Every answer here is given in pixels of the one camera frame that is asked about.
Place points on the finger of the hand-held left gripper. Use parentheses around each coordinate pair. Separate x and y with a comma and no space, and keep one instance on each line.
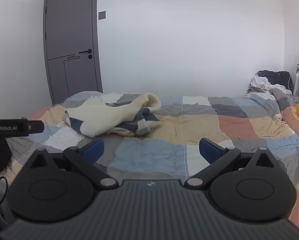
(37,126)

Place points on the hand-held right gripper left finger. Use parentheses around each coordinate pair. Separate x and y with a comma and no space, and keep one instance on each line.
(95,148)

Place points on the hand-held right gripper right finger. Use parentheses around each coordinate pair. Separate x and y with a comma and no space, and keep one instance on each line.
(209,150)

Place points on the cream sweater with blue stripes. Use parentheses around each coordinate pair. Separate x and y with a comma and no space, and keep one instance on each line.
(102,117)

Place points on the patchwork quilt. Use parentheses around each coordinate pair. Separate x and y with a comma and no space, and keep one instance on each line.
(164,135)

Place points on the white crumpled cloth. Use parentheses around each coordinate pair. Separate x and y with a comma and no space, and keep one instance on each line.
(260,82)

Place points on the black crumpled cloth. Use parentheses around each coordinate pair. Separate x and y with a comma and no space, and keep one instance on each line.
(277,76)

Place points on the grey door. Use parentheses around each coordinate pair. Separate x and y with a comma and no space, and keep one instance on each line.
(69,30)

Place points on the silver bottle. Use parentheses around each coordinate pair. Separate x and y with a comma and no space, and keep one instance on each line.
(297,85)

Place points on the grey wall switch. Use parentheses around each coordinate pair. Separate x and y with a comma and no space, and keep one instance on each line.
(102,15)

